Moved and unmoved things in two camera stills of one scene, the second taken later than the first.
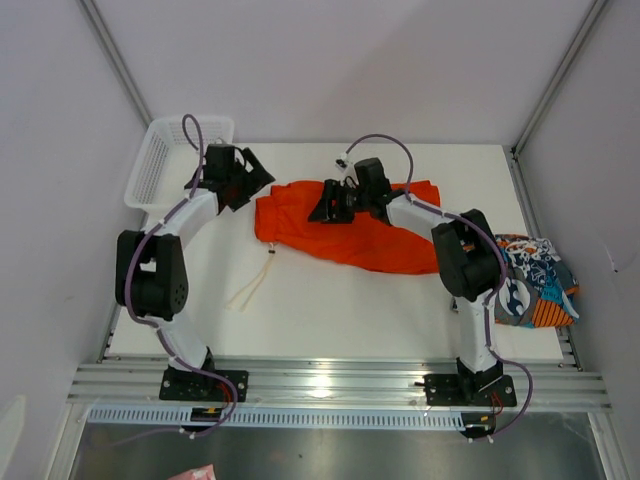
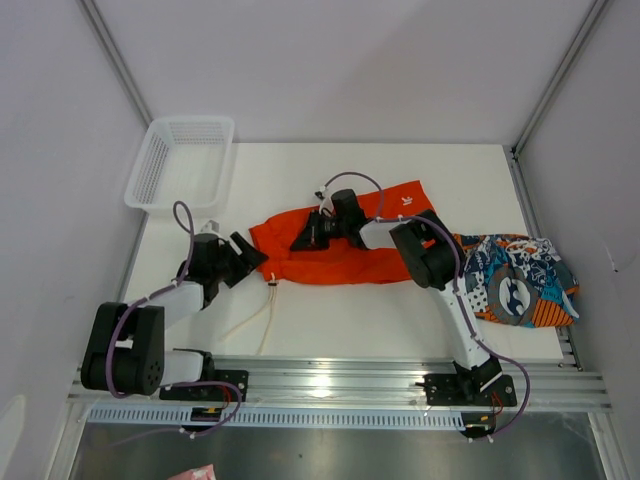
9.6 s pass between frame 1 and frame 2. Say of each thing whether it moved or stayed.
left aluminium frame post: stayed
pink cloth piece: stayed
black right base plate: stayed
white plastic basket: stayed
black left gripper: moved
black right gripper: moved
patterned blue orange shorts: stayed
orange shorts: moved
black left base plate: stayed
